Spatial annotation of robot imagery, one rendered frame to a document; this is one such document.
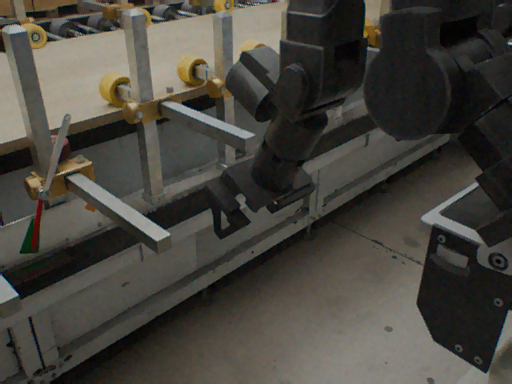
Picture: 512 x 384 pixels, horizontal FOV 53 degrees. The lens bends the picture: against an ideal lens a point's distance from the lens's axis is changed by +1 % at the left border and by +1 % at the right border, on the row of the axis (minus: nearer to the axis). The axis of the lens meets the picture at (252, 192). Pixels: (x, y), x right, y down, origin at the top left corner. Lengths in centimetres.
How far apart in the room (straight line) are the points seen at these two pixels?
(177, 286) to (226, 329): 24
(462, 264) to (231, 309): 147
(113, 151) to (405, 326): 122
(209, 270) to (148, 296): 25
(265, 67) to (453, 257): 30
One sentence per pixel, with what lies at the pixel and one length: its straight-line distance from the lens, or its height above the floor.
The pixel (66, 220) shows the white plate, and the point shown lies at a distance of 118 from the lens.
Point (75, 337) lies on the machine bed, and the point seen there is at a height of 18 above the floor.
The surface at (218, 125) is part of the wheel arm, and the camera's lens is 106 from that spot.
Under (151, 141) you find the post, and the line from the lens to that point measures 123.
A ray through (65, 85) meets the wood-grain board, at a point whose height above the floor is 90.
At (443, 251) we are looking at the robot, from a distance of 62.
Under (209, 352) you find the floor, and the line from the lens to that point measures 186.
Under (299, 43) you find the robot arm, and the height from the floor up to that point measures 125.
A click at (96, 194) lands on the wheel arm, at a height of 86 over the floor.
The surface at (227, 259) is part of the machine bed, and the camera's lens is 197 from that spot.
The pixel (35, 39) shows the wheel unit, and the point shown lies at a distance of 204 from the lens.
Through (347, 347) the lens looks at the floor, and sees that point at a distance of 190.
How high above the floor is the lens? 136
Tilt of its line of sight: 30 degrees down
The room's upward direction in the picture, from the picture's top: straight up
